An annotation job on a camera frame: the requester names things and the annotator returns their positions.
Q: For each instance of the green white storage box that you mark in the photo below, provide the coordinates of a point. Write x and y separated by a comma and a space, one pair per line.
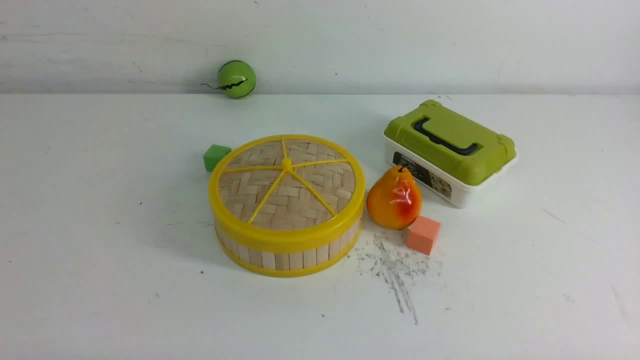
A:
457, 158

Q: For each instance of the yellow bamboo steamer basket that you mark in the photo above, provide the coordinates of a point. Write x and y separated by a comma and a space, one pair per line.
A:
293, 264

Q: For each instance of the salmon pink cube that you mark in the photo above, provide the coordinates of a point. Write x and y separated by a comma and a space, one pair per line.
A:
422, 235

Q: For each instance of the yellow woven steamer lid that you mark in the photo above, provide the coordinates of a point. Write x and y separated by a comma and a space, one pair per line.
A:
287, 193

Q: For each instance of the green striped ball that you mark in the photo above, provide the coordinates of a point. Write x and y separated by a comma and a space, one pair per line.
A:
236, 79

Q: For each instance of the green cube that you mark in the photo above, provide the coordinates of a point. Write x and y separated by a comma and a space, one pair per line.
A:
214, 155

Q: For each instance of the orange yellow toy pear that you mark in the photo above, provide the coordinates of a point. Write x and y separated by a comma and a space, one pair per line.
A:
395, 201

